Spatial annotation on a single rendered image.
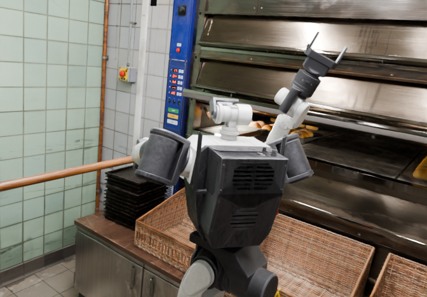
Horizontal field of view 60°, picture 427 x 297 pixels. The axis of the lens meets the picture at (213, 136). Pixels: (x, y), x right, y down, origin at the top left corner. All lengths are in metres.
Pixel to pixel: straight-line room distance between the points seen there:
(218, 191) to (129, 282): 1.34
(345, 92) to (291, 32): 0.42
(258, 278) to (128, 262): 1.13
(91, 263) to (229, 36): 1.58
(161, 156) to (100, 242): 1.35
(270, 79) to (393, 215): 0.91
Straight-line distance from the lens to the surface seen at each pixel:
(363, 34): 1.92
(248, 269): 1.19
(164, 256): 2.04
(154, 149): 1.06
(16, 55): 2.61
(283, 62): 2.04
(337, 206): 1.99
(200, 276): 1.25
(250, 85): 2.11
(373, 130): 1.74
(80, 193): 3.08
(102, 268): 2.39
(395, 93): 1.88
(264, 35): 2.09
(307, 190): 2.04
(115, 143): 2.91
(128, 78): 2.66
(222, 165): 0.96
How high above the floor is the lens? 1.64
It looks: 12 degrees down
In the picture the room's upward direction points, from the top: 6 degrees clockwise
